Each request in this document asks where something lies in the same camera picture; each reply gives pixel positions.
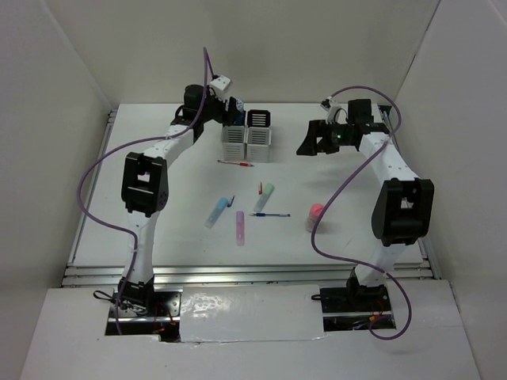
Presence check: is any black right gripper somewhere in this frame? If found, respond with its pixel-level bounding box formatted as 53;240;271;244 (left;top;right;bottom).
297;119;354;155

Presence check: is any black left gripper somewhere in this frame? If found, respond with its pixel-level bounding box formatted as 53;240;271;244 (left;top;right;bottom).
200;85;242;127

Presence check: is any pink capped bottle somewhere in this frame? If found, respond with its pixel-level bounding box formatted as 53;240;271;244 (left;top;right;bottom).
305;203;324;232

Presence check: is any blue highlighter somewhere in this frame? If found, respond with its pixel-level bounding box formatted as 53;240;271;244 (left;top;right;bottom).
204;197;230;229

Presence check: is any blue glue jar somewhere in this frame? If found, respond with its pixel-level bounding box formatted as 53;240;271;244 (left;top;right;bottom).
233;99;246;126

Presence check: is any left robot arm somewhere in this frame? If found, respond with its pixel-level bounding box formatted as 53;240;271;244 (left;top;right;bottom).
118;75;245;316

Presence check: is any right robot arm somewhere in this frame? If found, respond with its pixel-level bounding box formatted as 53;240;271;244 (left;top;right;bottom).
296;98;435;310

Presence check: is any black left slotted container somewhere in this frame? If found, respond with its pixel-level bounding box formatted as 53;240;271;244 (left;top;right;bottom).
222;108;246;127

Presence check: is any black slotted container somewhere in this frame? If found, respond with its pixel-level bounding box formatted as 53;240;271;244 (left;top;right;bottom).
246;109;271;127
222;108;246;127

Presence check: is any white left slotted container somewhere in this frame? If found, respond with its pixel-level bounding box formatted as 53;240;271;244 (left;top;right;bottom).
220;126;246;162

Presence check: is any white slotted container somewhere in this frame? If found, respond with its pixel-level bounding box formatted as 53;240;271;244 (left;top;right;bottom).
220;126;246;162
246;127;272;163

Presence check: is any black right slotted container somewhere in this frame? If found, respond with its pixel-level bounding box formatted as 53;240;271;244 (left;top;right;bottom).
246;109;271;127

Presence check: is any white right slotted container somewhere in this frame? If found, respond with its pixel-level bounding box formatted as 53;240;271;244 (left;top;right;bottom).
246;127;272;163

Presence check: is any red pen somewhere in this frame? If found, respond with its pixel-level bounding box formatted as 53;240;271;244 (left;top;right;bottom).
217;160;254;167

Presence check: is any green highlighter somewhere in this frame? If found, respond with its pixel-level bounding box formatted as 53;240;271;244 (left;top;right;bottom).
253;183;275;213

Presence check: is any blue pen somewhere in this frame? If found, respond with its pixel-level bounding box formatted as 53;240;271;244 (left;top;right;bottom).
249;212;291;218

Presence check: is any purple highlighter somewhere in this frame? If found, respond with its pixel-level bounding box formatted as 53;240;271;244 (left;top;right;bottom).
235;211;245;246

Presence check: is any white foil front panel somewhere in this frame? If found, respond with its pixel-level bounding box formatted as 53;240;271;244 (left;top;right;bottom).
179;284;325;343

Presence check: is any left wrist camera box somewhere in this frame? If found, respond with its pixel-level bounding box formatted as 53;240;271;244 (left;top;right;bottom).
209;75;232;97

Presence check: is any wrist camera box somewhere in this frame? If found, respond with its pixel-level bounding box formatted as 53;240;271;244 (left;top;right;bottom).
209;75;232;97
320;97;344;124

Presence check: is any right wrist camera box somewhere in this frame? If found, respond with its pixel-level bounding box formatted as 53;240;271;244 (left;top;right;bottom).
320;97;344;124

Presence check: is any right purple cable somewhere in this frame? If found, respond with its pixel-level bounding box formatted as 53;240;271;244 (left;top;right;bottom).
310;85;413;341

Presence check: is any purple cable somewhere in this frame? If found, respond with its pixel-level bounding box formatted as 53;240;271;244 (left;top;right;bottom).
310;85;413;341
76;47;217;336

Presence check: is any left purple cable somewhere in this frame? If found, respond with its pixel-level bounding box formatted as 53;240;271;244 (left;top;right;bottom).
76;47;217;336

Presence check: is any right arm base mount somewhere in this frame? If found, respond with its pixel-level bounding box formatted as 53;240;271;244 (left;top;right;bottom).
311;278;395;332

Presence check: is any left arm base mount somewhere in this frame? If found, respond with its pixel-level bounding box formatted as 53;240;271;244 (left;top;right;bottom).
93;287;182;343

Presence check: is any aluminium front rail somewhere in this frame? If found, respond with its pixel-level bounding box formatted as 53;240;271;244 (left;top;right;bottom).
61;259;436;288

